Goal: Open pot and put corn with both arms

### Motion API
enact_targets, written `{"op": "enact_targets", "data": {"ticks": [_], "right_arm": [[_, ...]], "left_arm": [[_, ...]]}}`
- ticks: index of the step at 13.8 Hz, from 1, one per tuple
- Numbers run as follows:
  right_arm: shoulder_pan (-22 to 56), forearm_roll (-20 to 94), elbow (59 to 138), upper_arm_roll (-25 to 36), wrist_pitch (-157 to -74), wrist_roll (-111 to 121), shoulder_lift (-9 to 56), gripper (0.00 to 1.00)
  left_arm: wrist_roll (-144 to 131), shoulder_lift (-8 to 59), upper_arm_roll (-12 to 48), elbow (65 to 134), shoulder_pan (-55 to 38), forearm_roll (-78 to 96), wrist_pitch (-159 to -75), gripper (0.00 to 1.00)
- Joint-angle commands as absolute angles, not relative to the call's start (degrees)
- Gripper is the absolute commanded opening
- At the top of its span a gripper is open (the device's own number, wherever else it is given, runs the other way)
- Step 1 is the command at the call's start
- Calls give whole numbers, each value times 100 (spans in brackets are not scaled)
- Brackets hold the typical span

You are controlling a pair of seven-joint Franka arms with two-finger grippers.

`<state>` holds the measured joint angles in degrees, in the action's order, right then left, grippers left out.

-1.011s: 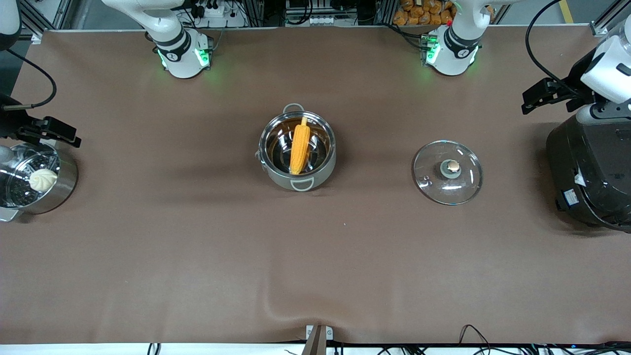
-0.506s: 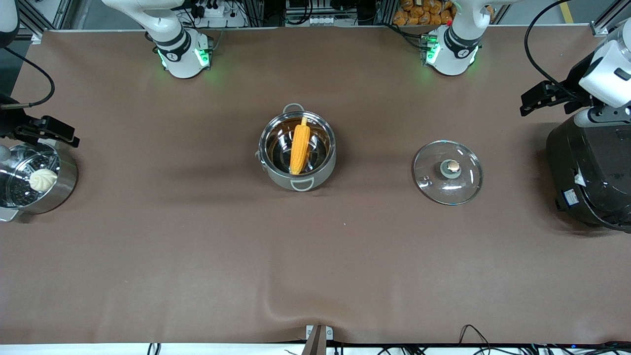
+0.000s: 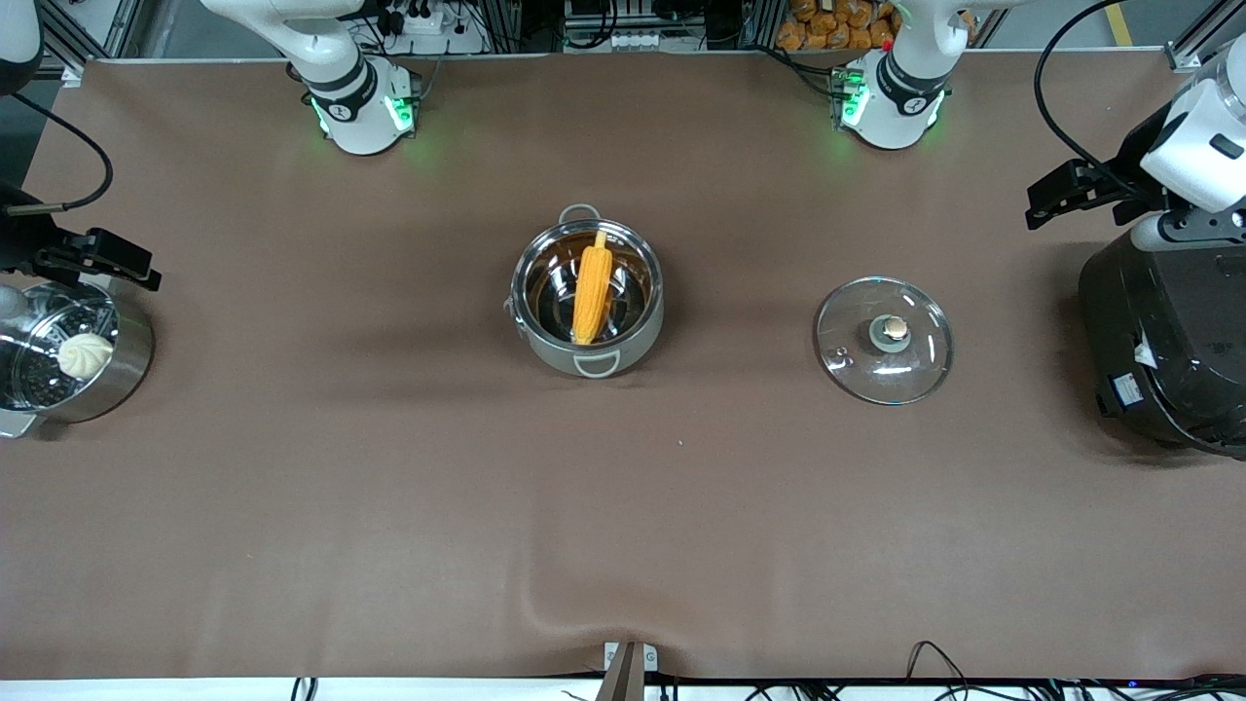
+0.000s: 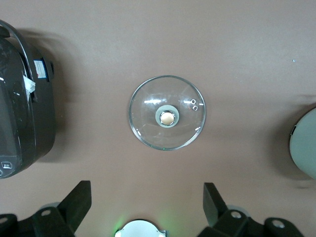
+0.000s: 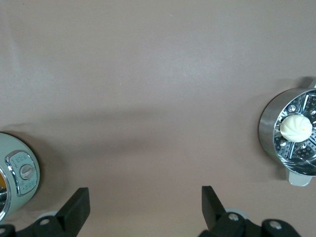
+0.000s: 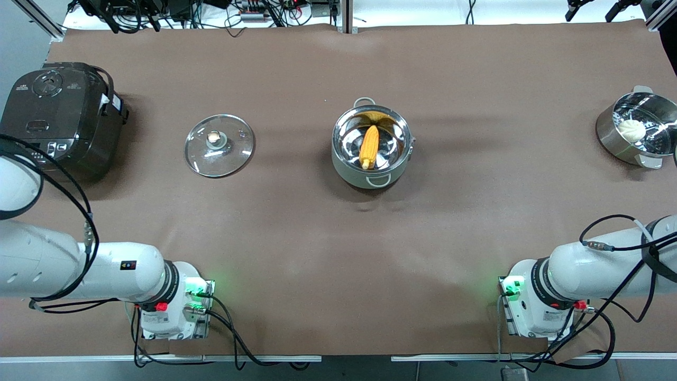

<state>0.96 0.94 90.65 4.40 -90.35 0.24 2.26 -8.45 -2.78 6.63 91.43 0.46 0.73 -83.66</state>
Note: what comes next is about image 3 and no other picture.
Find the yellow corn cob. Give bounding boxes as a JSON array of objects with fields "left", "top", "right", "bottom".
[{"left": 570, "top": 230, "right": 615, "bottom": 348}]

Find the steel steamer pot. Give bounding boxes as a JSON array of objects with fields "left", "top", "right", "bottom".
[{"left": 0, "top": 277, "right": 156, "bottom": 439}]

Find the black cable loop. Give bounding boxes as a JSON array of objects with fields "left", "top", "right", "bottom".
[{"left": 905, "top": 640, "right": 976, "bottom": 688}]

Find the black rice cooker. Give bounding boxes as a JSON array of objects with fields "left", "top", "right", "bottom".
[{"left": 1078, "top": 226, "right": 1246, "bottom": 459}]

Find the white power strip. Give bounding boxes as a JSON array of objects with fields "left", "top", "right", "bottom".
[
  {"left": 611, "top": 32, "right": 708, "bottom": 53},
  {"left": 375, "top": 5, "right": 488, "bottom": 56}
]

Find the metal table clamp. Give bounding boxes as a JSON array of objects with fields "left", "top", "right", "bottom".
[{"left": 596, "top": 640, "right": 660, "bottom": 701}]

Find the white steamed bun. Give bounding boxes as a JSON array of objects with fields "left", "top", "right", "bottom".
[{"left": 56, "top": 332, "right": 117, "bottom": 380}]

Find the steel pot with grey handles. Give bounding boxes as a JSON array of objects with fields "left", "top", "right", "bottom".
[{"left": 503, "top": 203, "right": 667, "bottom": 380}]

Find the glass pot lid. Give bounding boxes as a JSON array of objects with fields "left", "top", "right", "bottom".
[{"left": 814, "top": 276, "right": 955, "bottom": 407}]

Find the aluminium frame rail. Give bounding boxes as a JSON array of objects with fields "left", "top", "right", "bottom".
[
  {"left": 37, "top": 0, "right": 149, "bottom": 87},
  {"left": 1166, "top": 0, "right": 1246, "bottom": 196}
]

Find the bag of orange snacks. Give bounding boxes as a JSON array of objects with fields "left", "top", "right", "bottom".
[{"left": 776, "top": 0, "right": 902, "bottom": 53}]

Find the brown table mat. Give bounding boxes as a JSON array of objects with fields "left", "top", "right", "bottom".
[{"left": 0, "top": 49, "right": 1246, "bottom": 681}]

